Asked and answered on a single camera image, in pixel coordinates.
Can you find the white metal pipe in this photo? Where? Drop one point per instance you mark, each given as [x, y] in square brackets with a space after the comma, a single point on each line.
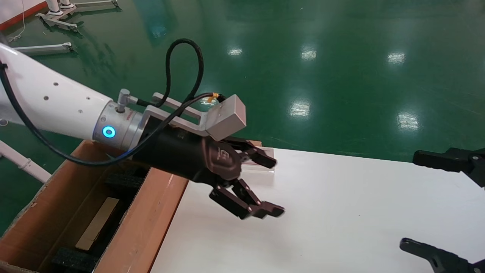
[26, 163]

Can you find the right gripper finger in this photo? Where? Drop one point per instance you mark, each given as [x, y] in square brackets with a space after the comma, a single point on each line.
[439, 259]
[435, 160]

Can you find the white humanoid support stand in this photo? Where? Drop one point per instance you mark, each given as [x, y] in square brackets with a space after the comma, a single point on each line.
[53, 5]

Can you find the silver camera mount bracket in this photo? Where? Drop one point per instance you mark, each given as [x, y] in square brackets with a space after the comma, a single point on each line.
[191, 126]

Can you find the acrylic sign with red print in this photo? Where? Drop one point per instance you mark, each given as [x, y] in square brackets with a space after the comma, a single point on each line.
[270, 151]

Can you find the black foam block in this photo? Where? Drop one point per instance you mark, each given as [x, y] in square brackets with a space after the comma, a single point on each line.
[74, 261]
[125, 182]

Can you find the large open cardboard box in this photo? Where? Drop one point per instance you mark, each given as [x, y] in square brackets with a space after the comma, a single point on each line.
[151, 220]

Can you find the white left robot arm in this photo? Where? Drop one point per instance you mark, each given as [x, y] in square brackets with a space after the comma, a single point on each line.
[49, 98]

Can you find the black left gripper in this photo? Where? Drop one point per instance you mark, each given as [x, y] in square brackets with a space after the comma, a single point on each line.
[182, 155]

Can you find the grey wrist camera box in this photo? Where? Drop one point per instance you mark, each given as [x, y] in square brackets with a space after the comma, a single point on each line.
[227, 117]

